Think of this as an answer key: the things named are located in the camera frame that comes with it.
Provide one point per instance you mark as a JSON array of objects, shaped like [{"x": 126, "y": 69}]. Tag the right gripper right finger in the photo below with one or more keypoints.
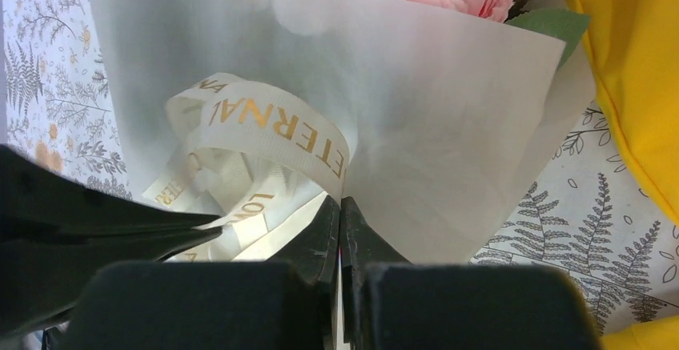
[{"x": 360, "y": 244}]

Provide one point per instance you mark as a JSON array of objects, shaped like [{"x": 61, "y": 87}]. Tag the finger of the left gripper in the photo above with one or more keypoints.
[
  {"x": 42, "y": 281},
  {"x": 35, "y": 199}
]

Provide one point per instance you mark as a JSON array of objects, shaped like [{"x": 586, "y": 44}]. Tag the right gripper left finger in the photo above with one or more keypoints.
[{"x": 313, "y": 252}]

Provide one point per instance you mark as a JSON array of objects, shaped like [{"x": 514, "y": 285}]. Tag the cream printed ribbon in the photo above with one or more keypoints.
[{"x": 255, "y": 155}]

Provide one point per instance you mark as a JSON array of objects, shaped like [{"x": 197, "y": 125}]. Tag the white wrapping paper sheet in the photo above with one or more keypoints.
[{"x": 449, "y": 117}]

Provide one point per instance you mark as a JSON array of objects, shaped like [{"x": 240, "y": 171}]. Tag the floral tablecloth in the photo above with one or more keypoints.
[{"x": 584, "y": 214}]

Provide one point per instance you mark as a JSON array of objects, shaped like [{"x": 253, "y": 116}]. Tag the yellow garment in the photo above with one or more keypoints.
[{"x": 636, "y": 98}]

